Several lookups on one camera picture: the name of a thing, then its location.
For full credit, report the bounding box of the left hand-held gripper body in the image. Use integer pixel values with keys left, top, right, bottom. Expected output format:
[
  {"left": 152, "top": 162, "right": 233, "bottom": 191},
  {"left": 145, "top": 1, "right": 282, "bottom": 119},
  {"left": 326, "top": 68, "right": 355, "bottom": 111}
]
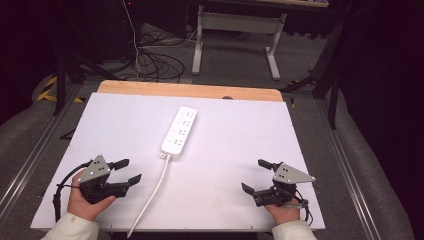
[{"left": 77, "top": 154, "right": 131, "bottom": 205}]

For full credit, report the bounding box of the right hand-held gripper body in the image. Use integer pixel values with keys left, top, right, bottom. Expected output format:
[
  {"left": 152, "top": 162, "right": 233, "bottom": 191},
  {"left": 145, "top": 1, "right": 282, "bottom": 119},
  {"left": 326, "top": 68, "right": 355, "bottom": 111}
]
[{"left": 253, "top": 162, "right": 316, "bottom": 208}]

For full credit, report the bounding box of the person's left hand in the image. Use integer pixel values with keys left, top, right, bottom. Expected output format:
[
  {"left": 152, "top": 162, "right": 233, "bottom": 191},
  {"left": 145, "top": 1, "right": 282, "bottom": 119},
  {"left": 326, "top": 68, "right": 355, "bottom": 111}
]
[{"left": 66, "top": 168, "right": 118, "bottom": 223}]

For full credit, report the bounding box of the person's right hand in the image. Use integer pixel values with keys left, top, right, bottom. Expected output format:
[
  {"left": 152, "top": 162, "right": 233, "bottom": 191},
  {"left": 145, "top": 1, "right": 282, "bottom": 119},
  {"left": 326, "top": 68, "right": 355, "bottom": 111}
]
[{"left": 264, "top": 198, "right": 302, "bottom": 226}]

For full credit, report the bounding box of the white board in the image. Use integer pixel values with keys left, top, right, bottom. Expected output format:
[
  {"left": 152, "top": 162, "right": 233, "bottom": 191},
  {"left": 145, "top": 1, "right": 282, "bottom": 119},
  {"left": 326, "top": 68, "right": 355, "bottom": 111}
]
[{"left": 30, "top": 91, "right": 326, "bottom": 232}]

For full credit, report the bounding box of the white power strip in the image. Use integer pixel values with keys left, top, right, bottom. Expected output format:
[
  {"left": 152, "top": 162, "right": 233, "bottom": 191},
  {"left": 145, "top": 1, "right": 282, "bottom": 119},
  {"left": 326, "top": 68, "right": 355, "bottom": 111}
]
[{"left": 160, "top": 106, "right": 198, "bottom": 160}]

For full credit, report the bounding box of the black tripod stand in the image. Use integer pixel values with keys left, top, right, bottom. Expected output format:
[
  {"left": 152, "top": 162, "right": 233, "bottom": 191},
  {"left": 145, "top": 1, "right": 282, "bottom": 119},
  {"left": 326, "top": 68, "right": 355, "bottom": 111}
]
[
  {"left": 281, "top": 14, "right": 346, "bottom": 130},
  {"left": 52, "top": 0, "right": 118, "bottom": 117}
]

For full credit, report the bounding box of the white power strip cable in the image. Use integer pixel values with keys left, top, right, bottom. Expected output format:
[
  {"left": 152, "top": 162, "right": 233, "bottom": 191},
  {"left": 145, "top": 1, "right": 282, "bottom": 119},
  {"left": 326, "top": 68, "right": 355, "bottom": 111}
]
[{"left": 126, "top": 153, "right": 172, "bottom": 239}]

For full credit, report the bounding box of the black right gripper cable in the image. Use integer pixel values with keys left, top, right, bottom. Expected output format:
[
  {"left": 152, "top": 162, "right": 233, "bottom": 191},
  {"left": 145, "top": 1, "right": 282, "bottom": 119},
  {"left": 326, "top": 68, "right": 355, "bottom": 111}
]
[{"left": 292, "top": 188, "right": 315, "bottom": 227}]

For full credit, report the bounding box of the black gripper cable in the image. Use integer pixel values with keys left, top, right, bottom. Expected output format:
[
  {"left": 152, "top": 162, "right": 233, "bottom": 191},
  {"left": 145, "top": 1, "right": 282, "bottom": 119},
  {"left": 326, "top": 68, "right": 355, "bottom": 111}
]
[
  {"left": 292, "top": 188, "right": 315, "bottom": 227},
  {"left": 52, "top": 160, "right": 93, "bottom": 223}
]

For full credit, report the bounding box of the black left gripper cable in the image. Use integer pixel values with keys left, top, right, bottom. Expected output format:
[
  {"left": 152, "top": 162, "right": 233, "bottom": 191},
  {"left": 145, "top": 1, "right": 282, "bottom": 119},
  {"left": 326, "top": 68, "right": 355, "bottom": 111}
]
[{"left": 52, "top": 160, "right": 93, "bottom": 223}]

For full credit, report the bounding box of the aluminium floor rail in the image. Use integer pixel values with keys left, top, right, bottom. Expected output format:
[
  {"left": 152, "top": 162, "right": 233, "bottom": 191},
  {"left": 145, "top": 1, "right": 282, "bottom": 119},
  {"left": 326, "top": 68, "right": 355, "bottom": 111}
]
[
  {"left": 0, "top": 83, "right": 83, "bottom": 216},
  {"left": 315, "top": 99, "right": 382, "bottom": 240}
]

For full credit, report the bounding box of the tangle of black floor cables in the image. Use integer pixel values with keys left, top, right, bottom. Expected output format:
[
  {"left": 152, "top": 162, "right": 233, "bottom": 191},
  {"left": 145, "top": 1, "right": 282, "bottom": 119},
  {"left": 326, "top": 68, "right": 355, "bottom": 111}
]
[{"left": 132, "top": 29, "right": 186, "bottom": 83}]

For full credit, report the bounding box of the thin white hanging cable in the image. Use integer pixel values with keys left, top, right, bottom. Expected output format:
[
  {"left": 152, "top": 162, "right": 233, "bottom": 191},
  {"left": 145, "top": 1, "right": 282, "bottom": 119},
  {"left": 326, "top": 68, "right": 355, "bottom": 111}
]
[{"left": 121, "top": 0, "right": 142, "bottom": 75}]

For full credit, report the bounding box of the white metal desk frame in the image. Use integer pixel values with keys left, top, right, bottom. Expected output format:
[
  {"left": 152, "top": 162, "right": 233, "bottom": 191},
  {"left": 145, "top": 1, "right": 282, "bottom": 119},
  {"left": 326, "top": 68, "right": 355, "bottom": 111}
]
[{"left": 191, "top": 4, "right": 288, "bottom": 81}]

